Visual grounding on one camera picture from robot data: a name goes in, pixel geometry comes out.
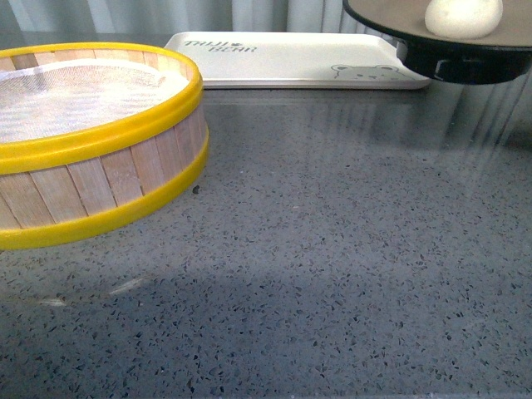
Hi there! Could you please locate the grey curtain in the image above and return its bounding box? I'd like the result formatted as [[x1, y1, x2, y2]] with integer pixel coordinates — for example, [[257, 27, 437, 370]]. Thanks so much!
[[1, 0, 357, 35]]

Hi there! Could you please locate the white steamed bun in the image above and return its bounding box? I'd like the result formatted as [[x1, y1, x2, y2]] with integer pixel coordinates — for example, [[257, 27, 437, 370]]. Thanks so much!
[[425, 0, 504, 40]]

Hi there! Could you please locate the white mesh steamer liner cloth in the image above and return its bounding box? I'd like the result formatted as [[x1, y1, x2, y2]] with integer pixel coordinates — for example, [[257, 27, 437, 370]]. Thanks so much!
[[1, 58, 189, 143]]

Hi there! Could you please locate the white bear print tray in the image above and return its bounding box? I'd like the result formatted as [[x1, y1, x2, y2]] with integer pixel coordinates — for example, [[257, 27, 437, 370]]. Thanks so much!
[[166, 32, 430, 90]]

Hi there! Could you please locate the brown plate with black rim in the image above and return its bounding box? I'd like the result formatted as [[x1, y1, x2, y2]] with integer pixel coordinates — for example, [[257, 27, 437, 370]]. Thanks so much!
[[343, 1, 531, 85]]

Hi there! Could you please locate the yellow rimmed wooden steamer basket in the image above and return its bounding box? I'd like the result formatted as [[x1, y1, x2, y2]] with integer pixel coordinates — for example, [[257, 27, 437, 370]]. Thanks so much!
[[1, 42, 209, 249]]

